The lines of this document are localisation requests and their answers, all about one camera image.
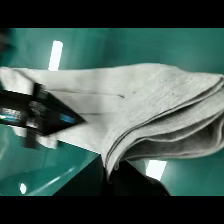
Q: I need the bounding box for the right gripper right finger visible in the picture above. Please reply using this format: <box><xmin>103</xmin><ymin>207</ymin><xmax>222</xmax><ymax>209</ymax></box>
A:
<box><xmin>112</xmin><ymin>160</ymin><xmax>172</xmax><ymax>197</ymax></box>

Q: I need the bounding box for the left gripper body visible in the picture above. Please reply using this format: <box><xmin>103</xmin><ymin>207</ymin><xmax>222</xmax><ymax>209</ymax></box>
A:
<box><xmin>0</xmin><ymin>82</ymin><xmax>48</xmax><ymax>150</ymax></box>

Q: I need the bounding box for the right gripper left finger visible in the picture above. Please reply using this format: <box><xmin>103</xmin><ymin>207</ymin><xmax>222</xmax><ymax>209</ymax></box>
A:
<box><xmin>52</xmin><ymin>155</ymin><xmax>111</xmax><ymax>197</ymax></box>

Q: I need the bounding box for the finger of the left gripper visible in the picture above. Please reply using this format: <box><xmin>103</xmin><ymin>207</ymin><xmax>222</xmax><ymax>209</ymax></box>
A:
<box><xmin>41</xmin><ymin>89</ymin><xmax>87</xmax><ymax>137</ymax></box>

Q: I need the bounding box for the white garment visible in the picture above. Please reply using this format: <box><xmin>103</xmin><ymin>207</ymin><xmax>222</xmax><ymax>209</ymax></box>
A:
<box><xmin>0</xmin><ymin>62</ymin><xmax>224</xmax><ymax>184</ymax></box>

